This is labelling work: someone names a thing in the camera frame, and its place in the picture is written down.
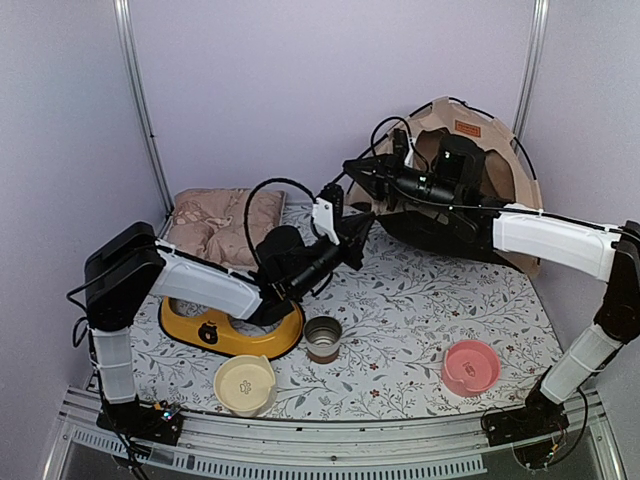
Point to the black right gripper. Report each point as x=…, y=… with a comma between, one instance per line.
x=384, y=163

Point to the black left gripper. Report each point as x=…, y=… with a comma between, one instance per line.
x=354, y=231

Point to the beige patterned pet pillow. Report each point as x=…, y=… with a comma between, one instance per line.
x=209, y=224

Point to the beige pet tent fabric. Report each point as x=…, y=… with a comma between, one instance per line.
x=510, y=165

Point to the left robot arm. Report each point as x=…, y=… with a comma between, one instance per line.
x=205, y=304

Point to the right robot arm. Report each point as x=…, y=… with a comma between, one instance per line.
x=608, y=253

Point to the pink pet bowl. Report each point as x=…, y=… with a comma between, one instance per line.
x=470, y=368

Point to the cream pet bowl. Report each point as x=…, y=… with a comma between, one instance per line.
x=246, y=385

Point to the steel cup with brown base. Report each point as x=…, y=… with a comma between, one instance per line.
x=322, y=335

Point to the yellow double bowl holder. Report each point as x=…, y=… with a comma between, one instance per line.
x=212, y=331

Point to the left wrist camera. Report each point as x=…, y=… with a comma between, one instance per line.
x=327, y=211

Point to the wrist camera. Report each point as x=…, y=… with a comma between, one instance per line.
x=402, y=147
x=327, y=211

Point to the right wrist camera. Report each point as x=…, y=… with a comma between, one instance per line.
x=402, y=147

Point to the aluminium frame post right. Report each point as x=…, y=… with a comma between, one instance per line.
x=533, y=58

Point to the aluminium frame post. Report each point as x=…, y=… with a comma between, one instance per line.
x=533, y=58
x=125, y=31

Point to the aluminium front rail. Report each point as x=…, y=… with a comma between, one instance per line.
x=451, y=447

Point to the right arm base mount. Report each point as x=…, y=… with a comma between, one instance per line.
x=525, y=425

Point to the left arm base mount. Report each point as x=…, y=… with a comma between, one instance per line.
x=161, y=423

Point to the aluminium frame post left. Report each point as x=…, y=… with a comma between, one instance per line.
x=125, y=31

